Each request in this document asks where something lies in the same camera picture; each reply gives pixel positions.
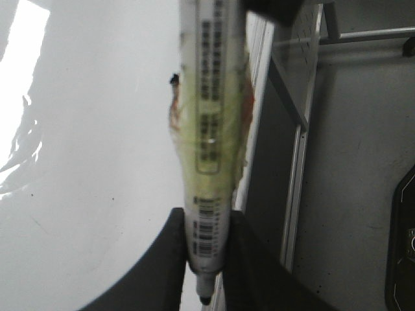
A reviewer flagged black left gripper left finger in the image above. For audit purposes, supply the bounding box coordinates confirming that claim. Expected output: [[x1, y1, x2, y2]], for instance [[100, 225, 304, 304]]
[[81, 207, 185, 310]]

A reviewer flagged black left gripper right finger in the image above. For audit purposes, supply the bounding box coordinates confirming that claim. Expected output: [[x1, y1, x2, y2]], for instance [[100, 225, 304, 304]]
[[223, 211, 335, 311]]

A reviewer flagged white whiteboard marker with magnet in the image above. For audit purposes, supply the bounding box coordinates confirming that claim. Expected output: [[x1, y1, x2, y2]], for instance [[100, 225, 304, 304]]
[[169, 1, 254, 305]]

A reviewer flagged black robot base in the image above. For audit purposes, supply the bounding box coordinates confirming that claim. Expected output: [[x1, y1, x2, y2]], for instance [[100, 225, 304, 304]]
[[385, 168, 414, 310]]

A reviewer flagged white whiteboard with aluminium frame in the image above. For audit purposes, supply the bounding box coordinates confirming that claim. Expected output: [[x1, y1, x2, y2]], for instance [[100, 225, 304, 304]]
[[0, 0, 276, 311]]

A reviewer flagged grey metal stand frame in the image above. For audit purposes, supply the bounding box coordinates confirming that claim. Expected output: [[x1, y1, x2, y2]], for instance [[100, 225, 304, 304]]
[[243, 0, 415, 273]]

